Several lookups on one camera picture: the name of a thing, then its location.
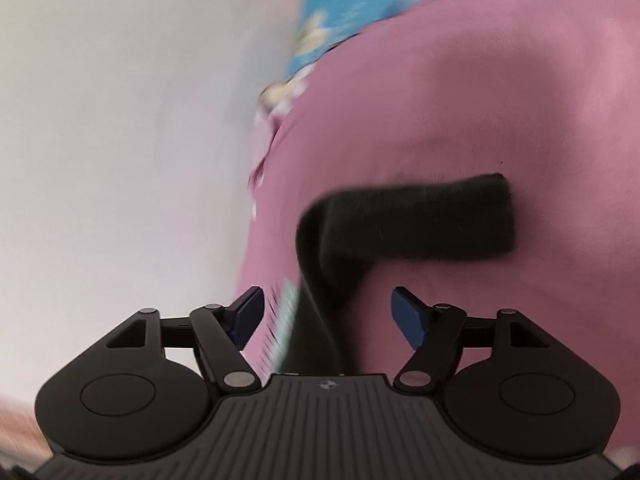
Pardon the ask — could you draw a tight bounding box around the dark green knit garment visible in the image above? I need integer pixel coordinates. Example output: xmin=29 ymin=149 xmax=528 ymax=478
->
xmin=279 ymin=174 xmax=515 ymax=375

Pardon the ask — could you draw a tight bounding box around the pink floral bed sheet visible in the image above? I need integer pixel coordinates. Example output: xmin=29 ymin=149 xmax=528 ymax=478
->
xmin=240 ymin=0 xmax=639 ymax=446

